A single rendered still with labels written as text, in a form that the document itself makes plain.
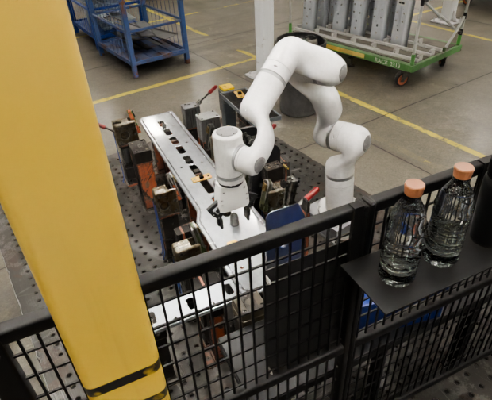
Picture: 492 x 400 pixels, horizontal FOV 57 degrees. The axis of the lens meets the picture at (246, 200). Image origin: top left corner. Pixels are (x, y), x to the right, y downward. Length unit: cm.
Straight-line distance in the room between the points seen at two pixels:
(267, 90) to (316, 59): 21
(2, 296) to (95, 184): 276
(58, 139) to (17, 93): 5
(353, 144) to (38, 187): 146
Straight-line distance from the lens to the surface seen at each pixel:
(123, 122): 232
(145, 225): 218
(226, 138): 125
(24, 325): 70
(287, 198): 152
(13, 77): 40
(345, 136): 179
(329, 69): 148
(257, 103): 132
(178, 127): 232
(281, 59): 138
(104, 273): 51
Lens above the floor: 203
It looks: 36 degrees down
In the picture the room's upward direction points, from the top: 3 degrees counter-clockwise
